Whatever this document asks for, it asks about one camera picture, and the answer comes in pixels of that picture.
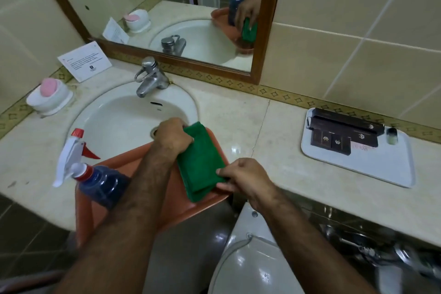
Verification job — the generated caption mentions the person's right hand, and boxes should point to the person's right hand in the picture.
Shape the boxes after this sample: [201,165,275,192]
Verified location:
[216,158,276,206]

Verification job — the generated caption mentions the person's left hand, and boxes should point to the person's left hand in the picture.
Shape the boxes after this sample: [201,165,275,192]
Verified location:
[152,118,194,161]

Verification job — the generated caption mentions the green cleaning cloth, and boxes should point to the green cleaning cloth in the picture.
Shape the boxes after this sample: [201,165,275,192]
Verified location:
[176,122,228,203]

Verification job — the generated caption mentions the person's right forearm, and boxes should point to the person's right forearm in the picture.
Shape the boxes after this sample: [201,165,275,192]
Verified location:
[247,187,378,294]

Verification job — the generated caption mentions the person's left forearm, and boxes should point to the person's left forearm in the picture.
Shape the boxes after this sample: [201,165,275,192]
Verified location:
[55,144,179,294]

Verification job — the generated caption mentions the orange plastic basin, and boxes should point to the orange plastic basin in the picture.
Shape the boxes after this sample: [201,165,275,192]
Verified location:
[75,128,231,248]

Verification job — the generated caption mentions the white round sink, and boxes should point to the white round sink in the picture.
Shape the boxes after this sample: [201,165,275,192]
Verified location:
[66,81,200,167]

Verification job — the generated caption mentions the chrome sink faucet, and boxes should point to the chrome sink faucet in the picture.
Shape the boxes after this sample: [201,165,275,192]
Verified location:
[134,56,170,99]

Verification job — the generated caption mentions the white toilet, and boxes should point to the white toilet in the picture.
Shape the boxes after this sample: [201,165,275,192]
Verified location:
[208,202,305,294]

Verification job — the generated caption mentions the blue liquid spray bottle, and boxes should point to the blue liquid spray bottle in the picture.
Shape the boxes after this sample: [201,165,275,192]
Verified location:
[53,128,131,210]

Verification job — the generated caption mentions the white printed notice card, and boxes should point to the white printed notice card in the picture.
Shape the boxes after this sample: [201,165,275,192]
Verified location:
[57,41,112,83]

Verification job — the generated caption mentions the long dark amenity box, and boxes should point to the long dark amenity box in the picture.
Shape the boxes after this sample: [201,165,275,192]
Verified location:
[308,117,379,148]
[311,108,385,136]

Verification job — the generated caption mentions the white soap dish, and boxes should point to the white soap dish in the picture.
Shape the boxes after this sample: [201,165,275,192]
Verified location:
[26,78,74,116]

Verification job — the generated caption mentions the pink soap bar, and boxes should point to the pink soap bar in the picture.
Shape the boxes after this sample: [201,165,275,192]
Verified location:
[40,78,58,97]

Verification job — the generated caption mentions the white plastic tray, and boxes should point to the white plastic tray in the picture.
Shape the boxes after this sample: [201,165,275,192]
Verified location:
[301,108,416,188]

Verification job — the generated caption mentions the wooden framed wall mirror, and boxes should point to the wooden framed wall mirror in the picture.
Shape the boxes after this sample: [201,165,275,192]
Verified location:
[29,0,286,85]

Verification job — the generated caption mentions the chrome plumbing hoses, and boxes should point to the chrome plumbing hoses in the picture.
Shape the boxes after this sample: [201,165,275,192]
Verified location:
[319,220,441,282]

